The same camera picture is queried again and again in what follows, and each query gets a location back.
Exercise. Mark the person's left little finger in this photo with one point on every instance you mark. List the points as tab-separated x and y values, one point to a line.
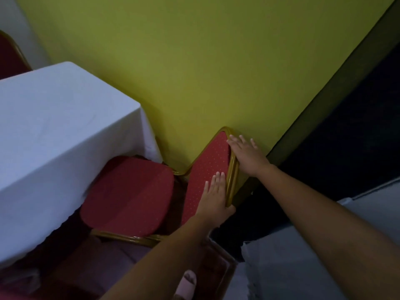
206	189

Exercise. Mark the person's right thumb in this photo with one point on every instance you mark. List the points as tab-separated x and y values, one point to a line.
232	146

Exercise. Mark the person's right forearm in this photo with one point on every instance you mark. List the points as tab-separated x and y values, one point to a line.
328	234

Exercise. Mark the red chair with gold frame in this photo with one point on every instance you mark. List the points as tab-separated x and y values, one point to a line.
131	196
223	268
9	59

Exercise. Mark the person's left hand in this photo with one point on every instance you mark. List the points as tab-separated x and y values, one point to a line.
212	206

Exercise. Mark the person's right middle finger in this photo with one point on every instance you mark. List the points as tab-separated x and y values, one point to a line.
243	141

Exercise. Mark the person's left middle finger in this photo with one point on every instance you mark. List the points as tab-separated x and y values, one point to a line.
217	184

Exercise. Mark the pink slipper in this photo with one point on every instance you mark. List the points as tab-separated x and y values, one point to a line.
187	284

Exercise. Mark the white tablecloth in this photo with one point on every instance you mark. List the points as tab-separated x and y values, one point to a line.
56	146
312	265

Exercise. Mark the person's left forearm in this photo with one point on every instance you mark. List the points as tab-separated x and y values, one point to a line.
162	259

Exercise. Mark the person's left thumb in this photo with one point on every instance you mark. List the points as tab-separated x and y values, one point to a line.
230	209

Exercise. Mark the person's right hand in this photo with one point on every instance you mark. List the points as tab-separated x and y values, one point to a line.
250	159

